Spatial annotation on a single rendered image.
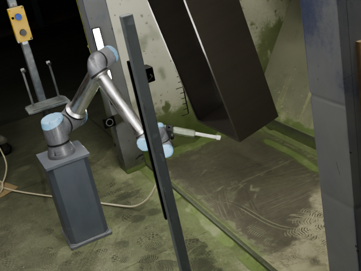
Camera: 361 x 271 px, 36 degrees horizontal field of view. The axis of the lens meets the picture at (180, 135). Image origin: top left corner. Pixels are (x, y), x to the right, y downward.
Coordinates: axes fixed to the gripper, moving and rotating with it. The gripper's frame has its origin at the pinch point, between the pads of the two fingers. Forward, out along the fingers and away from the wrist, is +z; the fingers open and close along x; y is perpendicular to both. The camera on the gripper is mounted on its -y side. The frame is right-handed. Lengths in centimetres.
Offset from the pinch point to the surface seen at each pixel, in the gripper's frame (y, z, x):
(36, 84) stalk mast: -2, 70, -106
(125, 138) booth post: 34, 80, -31
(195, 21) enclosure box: -78, -21, 4
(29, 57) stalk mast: -23, 67, -114
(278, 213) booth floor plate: 34, -29, 80
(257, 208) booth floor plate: 37, -19, 68
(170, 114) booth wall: 11, 96, 3
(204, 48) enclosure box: -63, -17, 13
